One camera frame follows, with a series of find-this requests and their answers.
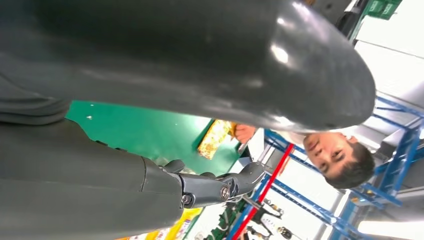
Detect blue steel rack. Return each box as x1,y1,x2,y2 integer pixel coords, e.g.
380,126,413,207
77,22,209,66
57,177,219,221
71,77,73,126
228,96,424,240

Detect green table mat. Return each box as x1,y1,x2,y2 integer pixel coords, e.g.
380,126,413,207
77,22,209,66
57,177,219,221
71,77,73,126
65,100,253,177

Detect person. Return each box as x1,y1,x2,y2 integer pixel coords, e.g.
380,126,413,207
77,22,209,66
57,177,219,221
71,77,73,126
231,123,377,190

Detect green plastic crate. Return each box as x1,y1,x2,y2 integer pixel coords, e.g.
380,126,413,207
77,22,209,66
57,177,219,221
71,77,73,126
203,198,246,240

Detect yellow plastic sheet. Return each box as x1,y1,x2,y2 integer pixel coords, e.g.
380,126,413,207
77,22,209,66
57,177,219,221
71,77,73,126
197,119,238,161

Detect red bar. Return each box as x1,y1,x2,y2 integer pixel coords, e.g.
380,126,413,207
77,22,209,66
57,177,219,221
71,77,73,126
231,143,296,240

